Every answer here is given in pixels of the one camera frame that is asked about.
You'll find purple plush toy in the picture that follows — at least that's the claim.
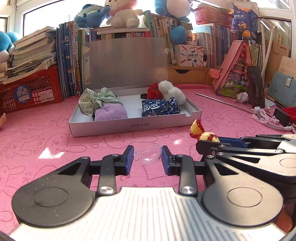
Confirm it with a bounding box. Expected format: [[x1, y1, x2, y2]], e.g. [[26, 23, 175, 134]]
[[94, 103, 128, 121]]

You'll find small black box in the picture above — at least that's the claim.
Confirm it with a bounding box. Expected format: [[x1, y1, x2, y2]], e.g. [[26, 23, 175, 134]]
[[273, 108, 291, 127]]

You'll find pink house toy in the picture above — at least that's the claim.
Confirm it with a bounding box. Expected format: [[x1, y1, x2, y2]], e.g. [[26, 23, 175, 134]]
[[210, 40, 264, 98]]

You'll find stack of lying books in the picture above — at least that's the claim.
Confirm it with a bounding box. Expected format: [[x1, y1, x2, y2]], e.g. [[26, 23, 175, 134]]
[[0, 26, 58, 85]]

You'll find small red basket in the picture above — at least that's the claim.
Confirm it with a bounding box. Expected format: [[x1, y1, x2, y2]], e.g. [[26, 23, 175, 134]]
[[194, 6, 233, 29]]

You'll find teal notebook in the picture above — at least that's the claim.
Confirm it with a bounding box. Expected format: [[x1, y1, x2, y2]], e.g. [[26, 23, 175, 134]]
[[267, 71, 296, 109]]

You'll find thin metal rod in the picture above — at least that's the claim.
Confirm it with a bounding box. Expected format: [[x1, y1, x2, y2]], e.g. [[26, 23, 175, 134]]
[[196, 93, 253, 114]]

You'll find white folded paper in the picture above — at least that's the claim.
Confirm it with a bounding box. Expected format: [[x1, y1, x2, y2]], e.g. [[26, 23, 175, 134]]
[[233, 91, 249, 103]]

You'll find large red plastic basket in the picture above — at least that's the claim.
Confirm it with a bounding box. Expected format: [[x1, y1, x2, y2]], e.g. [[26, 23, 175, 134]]
[[0, 65, 64, 114]]

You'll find white desk lamp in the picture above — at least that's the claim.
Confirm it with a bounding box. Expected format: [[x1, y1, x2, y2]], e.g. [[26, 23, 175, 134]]
[[260, 19, 292, 77]]

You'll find row of shelf books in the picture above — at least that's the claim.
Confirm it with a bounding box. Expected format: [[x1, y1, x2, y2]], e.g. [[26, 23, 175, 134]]
[[90, 10, 264, 69]]

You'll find red yellow crochet piece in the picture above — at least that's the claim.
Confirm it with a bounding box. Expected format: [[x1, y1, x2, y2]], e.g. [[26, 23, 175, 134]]
[[190, 119, 221, 143]]

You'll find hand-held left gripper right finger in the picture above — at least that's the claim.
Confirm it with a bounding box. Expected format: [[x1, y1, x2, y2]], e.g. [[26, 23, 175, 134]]
[[161, 146, 252, 196]]

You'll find blue white cat plush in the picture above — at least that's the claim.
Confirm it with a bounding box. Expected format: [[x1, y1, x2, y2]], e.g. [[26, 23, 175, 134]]
[[0, 31, 21, 63]]

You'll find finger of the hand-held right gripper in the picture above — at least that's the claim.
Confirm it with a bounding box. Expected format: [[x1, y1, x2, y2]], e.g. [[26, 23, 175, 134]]
[[196, 140, 296, 158], [218, 134, 296, 149]]

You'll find blue printed carton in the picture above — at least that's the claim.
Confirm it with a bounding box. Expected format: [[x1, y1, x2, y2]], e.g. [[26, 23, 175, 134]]
[[231, 1, 259, 41]]

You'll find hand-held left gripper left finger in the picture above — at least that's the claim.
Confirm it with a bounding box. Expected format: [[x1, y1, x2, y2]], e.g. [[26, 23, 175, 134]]
[[57, 146, 134, 195]]

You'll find wooden drawer unit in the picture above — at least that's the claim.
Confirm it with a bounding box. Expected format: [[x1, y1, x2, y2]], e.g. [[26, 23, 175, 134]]
[[167, 65, 213, 86]]

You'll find pink rabbit print mat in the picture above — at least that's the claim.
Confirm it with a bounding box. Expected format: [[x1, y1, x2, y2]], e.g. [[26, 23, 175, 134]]
[[0, 83, 296, 234]]

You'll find blue white penguin plush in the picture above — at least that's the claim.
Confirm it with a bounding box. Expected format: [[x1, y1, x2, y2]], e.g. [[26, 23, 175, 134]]
[[154, 0, 191, 44]]

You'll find white fluffy plush toy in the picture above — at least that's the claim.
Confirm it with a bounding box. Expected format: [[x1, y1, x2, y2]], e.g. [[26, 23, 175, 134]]
[[158, 80, 187, 107]]

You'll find white pink rabbit plush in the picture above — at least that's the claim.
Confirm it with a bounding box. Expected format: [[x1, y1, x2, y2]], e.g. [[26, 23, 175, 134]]
[[105, 0, 144, 28]]

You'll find blue elephant plush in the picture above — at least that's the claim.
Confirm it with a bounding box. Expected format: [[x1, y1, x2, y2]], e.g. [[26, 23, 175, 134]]
[[74, 3, 112, 29]]

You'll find green checked cloth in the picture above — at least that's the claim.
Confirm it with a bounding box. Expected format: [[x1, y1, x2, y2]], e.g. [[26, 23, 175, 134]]
[[78, 87, 124, 117]]

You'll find blue patterned pouch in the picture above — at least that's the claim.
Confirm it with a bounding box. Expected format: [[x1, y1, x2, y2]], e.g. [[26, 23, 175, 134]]
[[141, 97, 181, 117]]

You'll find white stationery box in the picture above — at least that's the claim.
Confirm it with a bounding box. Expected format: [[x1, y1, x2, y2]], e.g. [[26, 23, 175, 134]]
[[174, 44, 205, 68]]

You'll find grey cardboard box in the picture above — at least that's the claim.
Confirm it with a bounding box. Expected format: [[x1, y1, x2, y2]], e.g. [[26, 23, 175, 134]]
[[69, 37, 201, 138]]

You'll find white pink cloth strip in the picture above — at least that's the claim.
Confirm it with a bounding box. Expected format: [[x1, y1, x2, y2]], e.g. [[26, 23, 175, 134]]
[[252, 107, 285, 127]]

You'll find row of blue books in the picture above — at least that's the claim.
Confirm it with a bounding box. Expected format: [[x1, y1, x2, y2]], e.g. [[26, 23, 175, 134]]
[[56, 21, 84, 99]]

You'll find clear plastic ball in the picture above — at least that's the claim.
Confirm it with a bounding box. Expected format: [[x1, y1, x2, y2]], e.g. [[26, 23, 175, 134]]
[[134, 143, 162, 165]]

